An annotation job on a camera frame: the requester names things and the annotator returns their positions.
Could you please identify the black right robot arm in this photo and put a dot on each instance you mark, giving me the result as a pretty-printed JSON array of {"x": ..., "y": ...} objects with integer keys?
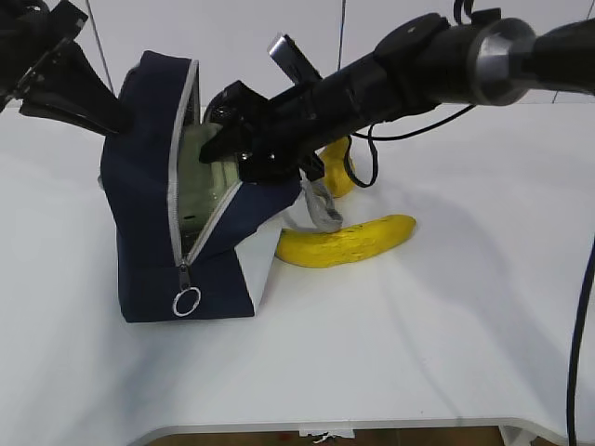
[{"x": 422, "y": 64}]

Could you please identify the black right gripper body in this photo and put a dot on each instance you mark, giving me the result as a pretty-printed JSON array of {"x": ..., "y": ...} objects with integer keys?
[{"x": 288, "y": 129}]

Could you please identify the yellow banana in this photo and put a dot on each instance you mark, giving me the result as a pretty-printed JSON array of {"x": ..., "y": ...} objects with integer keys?
[{"x": 349, "y": 245}]

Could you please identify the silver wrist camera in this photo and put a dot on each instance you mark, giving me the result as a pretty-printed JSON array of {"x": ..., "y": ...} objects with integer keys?
[{"x": 290, "y": 59}]

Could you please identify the navy blue lunch bag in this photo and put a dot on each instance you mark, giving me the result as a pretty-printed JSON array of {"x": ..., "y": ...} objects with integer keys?
[{"x": 223, "y": 275}]

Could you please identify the green lidded glass container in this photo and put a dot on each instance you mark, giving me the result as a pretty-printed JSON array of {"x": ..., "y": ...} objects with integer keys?
[{"x": 200, "y": 186}]

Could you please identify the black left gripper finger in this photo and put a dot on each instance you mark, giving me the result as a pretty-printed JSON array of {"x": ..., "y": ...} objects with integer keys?
[{"x": 65, "y": 88}]

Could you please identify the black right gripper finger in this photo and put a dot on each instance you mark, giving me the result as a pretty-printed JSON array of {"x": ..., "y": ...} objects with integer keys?
[{"x": 224, "y": 141}]

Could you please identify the white paper scrap under table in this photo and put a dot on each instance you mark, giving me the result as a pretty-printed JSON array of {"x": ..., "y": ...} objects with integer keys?
[{"x": 319, "y": 433}]

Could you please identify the yellow pear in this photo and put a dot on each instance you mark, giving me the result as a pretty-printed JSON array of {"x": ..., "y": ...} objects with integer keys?
[{"x": 336, "y": 178}]

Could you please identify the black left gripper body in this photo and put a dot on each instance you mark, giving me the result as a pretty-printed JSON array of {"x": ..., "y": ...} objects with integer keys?
[{"x": 38, "y": 48}]

